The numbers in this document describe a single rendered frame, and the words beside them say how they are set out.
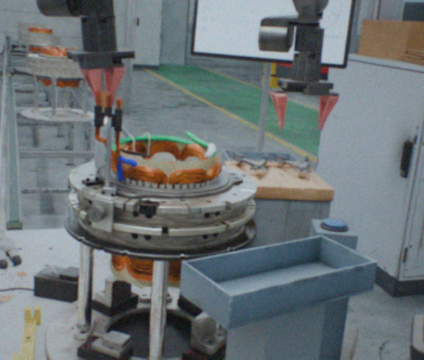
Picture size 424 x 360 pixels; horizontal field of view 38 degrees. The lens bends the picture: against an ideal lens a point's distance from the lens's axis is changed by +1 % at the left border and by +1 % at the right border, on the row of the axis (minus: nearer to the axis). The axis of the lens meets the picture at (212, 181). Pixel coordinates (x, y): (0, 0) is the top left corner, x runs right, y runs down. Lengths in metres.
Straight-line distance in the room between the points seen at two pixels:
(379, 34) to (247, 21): 1.82
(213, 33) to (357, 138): 1.73
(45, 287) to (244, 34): 1.12
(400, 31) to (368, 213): 1.03
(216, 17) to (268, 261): 1.32
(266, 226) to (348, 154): 2.54
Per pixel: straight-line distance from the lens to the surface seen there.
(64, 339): 1.14
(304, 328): 0.84
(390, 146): 3.36
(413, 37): 3.66
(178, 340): 1.18
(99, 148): 1.08
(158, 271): 0.96
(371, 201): 3.51
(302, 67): 1.23
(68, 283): 1.29
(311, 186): 1.20
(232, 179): 1.05
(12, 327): 1.23
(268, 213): 1.18
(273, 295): 0.75
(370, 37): 3.85
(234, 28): 2.07
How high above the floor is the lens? 1.37
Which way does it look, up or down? 15 degrees down
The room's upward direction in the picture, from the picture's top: 5 degrees clockwise
